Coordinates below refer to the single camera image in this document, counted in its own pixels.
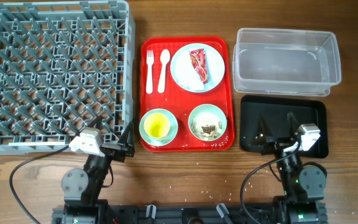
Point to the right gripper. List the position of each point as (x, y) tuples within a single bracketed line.
[(278, 144)]

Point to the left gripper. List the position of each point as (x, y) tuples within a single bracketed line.
[(125, 145)]

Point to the yellow plastic cup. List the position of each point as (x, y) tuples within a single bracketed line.
[(157, 125)]

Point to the small light blue saucer bowl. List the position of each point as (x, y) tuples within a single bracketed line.
[(170, 136)]

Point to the green bowl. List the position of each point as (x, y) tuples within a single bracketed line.
[(211, 109)]

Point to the leftover rice and food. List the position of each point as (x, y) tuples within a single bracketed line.
[(206, 126)]

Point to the white plastic fork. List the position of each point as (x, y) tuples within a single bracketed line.
[(149, 80)]

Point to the white plastic spoon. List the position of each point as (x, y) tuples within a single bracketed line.
[(164, 59)]

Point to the white napkin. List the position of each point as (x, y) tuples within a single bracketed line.
[(191, 82)]

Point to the large light blue plate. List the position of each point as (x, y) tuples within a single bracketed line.
[(181, 64)]

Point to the red snack wrapper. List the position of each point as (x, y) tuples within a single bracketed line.
[(198, 61)]

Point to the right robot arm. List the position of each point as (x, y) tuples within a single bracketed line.
[(303, 183)]

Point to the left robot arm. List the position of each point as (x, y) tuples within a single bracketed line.
[(82, 187)]

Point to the clear plastic waste bin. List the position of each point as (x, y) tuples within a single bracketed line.
[(286, 62)]

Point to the grey plastic dishwasher rack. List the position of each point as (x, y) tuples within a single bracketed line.
[(63, 65)]

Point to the black plastic tray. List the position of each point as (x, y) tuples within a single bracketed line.
[(274, 110)]

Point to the red plastic serving tray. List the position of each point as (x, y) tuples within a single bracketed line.
[(181, 102)]

